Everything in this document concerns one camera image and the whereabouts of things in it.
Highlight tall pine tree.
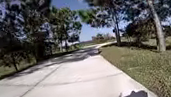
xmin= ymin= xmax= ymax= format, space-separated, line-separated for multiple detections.
xmin=75 ymin=0 xmax=141 ymax=54

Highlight dark bush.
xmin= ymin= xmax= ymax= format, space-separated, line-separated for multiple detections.
xmin=123 ymin=16 xmax=157 ymax=46

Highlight row of trees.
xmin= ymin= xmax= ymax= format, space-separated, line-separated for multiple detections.
xmin=0 ymin=0 xmax=65 ymax=81

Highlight wide grass area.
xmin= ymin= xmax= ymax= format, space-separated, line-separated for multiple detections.
xmin=98 ymin=32 xmax=171 ymax=97

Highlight distant trees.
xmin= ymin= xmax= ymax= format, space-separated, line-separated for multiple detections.
xmin=90 ymin=29 xmax=117 ymax=45

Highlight small leafy tree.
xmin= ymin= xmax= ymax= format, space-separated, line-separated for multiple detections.
xmin=47 ymin=4 xmax=88 ymax=55

